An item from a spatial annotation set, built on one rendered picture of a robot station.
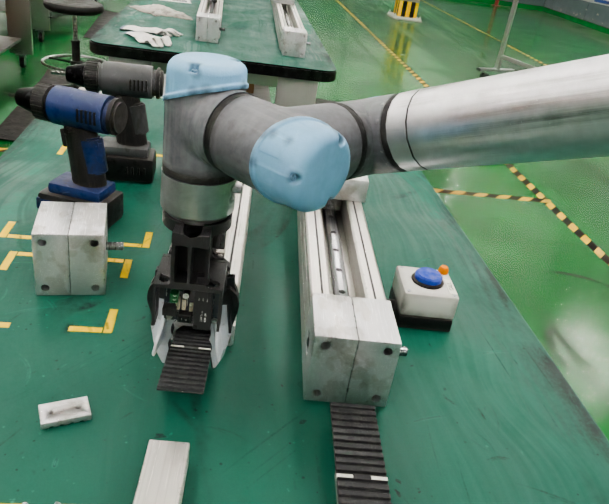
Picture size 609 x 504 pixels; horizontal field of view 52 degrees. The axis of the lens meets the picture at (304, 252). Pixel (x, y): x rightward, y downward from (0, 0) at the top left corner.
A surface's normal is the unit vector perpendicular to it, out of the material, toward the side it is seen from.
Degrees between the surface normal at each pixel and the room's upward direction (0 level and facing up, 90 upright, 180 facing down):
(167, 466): 0
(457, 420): 0
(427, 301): 90
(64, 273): 90
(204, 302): 90
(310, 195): 89
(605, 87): 70
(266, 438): 0
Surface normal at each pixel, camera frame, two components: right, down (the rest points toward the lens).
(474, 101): -0.68, -0.20
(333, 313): 0.14, -0.87
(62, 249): 0.22, 0.49
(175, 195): -0.48, 0.35
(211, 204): 0.44, 0.47
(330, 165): 0.72, 0.41
